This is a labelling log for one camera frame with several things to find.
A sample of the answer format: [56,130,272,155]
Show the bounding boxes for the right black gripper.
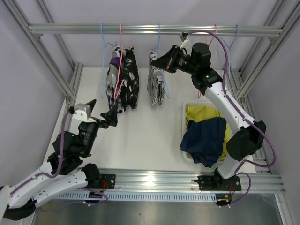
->
[151,45,198,75]

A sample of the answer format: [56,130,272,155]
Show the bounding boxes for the pink wire hanger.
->
[198,24,218,99]
[113,23,134,102]

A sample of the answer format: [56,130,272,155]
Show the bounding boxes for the white newspaper print trousers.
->
[147,52,165,109]

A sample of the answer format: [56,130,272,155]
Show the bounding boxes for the black white floral trousers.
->
[120,47,140,111]

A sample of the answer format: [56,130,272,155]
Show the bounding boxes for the light blue wire hanger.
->
[100,23,117,99]
[219,24,240,88]

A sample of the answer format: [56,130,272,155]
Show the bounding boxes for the navy blue trousers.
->
[180,117,226,168]

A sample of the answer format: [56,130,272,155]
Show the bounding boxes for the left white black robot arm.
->
[0,99,118,221]

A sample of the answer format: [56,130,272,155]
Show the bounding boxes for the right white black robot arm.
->
[150,43,266,190]

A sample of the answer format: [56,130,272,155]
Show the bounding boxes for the purple grey patterned trousers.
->
[106,45,124,113]

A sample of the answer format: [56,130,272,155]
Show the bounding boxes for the white plastic basket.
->
[181,100,235,164]

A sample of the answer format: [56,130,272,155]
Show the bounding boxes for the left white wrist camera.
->
[72,103,91,122]

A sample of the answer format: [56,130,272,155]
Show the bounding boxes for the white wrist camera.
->
[180,32,191,49]
[72,103,91,122]

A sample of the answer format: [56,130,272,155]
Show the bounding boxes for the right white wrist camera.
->
[180,32,191,49]

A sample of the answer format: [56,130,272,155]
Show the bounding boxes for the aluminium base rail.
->
[99,168,286,194]

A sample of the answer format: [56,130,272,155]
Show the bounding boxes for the aluminium frame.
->
[0,0,300,179]

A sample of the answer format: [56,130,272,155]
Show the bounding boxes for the slotted cable duct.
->
[54,190,231,203]

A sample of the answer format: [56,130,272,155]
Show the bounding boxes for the aluminium hanging rail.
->
[29,23,284,38]

